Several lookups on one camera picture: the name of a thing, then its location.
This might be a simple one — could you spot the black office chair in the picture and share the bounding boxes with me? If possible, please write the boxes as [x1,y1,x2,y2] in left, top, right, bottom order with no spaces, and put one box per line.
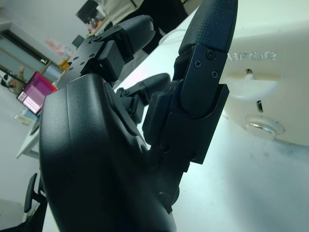
[23,173,49,215]

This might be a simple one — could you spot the black monitor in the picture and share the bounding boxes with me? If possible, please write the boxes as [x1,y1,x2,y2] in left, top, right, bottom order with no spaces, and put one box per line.
[76,0,100,25]

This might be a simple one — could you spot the white office desk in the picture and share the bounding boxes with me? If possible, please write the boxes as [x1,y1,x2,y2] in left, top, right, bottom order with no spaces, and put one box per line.
[16,116,43,160]

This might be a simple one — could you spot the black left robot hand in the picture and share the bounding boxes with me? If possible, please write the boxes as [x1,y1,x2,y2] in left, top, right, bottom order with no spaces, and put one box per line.
[38,0,239,232]

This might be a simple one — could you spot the clear toaster dial knob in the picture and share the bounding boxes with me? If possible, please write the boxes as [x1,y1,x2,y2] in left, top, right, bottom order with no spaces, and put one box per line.
[244,114,286,141]

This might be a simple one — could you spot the person in beige jacket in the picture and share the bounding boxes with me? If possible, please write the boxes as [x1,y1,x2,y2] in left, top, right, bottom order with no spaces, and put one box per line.
[100,0,190,55]

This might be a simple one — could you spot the white toaster lever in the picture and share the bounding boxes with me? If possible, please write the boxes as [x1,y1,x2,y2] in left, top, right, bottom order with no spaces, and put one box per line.
[225,69,279,101]

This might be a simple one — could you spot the laptop with pink screen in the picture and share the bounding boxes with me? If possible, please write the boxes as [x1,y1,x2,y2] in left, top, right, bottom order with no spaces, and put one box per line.
[16,71,58,116]

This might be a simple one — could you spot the cream white toaster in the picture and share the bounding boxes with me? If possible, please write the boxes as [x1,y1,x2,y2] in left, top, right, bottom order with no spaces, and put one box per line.
[222,0,309,148]

